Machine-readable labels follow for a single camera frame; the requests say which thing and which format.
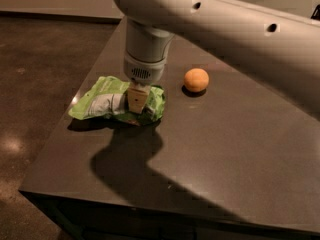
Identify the orange fruit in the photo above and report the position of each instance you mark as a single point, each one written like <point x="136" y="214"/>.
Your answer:
<point x="196" y="80"/>

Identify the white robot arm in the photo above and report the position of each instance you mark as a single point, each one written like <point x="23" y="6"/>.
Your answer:
<point x="279" y="49"/>

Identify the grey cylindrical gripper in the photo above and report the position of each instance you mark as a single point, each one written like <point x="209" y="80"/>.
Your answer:
<point x="144" y="70"/>

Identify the green rice chip bag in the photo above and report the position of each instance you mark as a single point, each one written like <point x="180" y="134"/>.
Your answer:
<point x="108" y="99"/>

